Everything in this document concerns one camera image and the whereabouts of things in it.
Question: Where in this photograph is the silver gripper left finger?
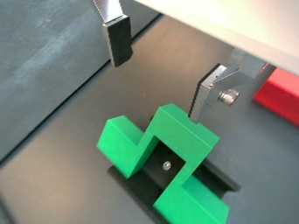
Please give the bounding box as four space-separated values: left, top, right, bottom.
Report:
92 0 134 67

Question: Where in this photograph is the red base board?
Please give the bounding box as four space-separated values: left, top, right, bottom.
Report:
254 68 299 127

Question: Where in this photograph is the black angled fixture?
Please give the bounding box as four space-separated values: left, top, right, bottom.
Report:
108 142 240 224

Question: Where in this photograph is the green zigzag object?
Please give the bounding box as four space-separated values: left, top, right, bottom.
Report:
98 104 230 224

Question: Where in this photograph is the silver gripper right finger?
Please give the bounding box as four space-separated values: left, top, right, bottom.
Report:
188 48 269 123

